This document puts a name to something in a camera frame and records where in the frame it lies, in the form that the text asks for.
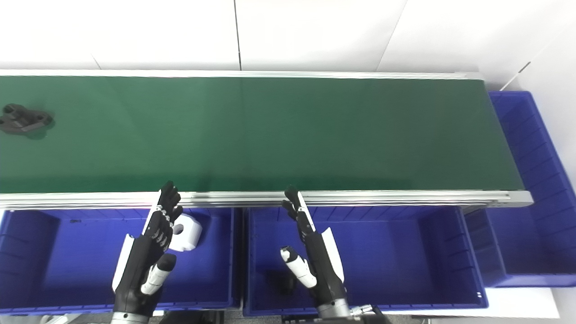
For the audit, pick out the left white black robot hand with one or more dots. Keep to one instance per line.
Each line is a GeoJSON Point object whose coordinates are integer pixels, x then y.
{"type": "Point", "coordinates": [141, 261]}

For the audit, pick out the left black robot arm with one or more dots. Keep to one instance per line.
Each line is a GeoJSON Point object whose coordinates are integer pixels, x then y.
{"type": "Point", "coordinates": [129, 318]}

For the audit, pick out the white plastic block part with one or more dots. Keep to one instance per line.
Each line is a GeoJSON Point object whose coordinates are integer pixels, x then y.
{"type": "Point", "coordinates": [191, 231]}

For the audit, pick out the blue plastic bin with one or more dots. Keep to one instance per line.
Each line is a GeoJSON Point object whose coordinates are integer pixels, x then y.
{"type": "Point", "coordinates": [67, 265]}
{"type": "Point", "coordinates": [535, 234]}
{"type": "Point", "coordinates": [396, 261]}

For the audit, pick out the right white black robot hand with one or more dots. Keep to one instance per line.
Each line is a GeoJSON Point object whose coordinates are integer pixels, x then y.
{"type": "Point", "coordinates": [321, 265]}

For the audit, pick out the green conveyor belt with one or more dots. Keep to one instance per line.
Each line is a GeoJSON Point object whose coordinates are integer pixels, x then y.
{"type": "Point", "coordinates": [382, 197]}
{"type": "Point", "coordinates": [279, 135]}

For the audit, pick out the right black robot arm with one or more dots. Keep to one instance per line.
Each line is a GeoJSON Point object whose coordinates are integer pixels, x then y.
{"type": "Point", "coordinates": [334, 312]}

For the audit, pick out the black flanged metal part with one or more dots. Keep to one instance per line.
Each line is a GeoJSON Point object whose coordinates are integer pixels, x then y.
{"type": "Point", "coordinates": [280, 282]}
{"type": "Point", "coordinates": [22, 119]}

